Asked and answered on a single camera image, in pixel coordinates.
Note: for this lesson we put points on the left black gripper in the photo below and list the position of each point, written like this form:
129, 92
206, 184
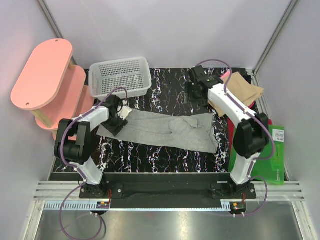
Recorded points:
115, 129

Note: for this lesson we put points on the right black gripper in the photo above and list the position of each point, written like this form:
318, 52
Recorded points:
188, 98

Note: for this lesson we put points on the grey t-shirt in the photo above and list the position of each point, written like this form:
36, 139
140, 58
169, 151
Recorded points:
192, 133

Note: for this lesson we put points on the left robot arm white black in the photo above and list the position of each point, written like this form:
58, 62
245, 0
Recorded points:
73, 142

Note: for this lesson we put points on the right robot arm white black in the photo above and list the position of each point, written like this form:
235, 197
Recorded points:
251, 129

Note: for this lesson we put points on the pink cloth in pile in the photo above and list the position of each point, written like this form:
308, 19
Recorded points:
226, 75

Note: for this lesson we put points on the black marble pattern mat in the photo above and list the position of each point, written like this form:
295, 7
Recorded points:
166, 96

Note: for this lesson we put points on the tan folded t-shirt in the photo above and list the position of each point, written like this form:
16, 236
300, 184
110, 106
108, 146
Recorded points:
243, 92

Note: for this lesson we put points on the red folder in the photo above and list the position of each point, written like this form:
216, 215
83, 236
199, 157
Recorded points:
231, 130

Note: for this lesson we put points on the white plastic basket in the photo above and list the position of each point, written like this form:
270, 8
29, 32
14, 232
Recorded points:
133, 74

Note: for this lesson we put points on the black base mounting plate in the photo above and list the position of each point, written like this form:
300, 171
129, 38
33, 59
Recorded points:
229, 187

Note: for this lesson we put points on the pink two-tier shelf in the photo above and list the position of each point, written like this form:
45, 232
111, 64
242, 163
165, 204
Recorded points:
51, 86

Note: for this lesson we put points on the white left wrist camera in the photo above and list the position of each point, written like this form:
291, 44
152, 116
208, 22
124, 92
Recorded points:
124, 112

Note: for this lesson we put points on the aluminium frame rail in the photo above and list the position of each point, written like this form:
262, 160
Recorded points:
256, 191

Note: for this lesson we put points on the white slotted cable duct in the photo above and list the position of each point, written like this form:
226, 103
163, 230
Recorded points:
119, 205

